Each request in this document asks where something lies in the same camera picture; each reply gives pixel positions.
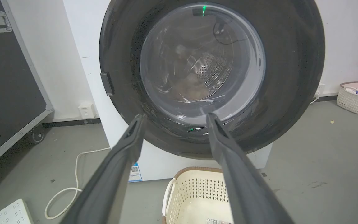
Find white wall socket box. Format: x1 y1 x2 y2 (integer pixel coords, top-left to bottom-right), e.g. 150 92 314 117
78 102 96 119

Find white basket with items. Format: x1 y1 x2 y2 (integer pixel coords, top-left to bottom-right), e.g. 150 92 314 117
337 76 358 115

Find round black washing machine door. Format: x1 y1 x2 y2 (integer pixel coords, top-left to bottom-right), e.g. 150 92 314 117
99 0 325 160

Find black flight case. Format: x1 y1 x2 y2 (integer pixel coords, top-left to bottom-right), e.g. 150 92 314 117
0 0 54 176

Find blue energy label sticker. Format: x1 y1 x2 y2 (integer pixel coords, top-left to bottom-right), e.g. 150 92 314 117
128 162 143 183

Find white washing machine body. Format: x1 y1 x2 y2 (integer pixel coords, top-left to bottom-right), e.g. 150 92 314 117
63 0 273 183

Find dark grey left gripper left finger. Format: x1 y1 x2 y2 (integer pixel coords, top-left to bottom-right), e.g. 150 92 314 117
60 113 147 224

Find cream perforated laundry basket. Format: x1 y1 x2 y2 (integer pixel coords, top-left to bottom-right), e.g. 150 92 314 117
162 167 234 224

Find white power cable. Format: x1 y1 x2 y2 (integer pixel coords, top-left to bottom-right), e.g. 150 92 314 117
44 147 111 220

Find black caster wheel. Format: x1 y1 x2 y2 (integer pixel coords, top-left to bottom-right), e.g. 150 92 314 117
29 124 45 144

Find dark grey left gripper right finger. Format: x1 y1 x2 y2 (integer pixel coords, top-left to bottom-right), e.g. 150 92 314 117
206 113 295 224

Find white power strip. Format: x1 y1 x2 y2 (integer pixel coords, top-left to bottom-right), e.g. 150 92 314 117
0 199 34 224

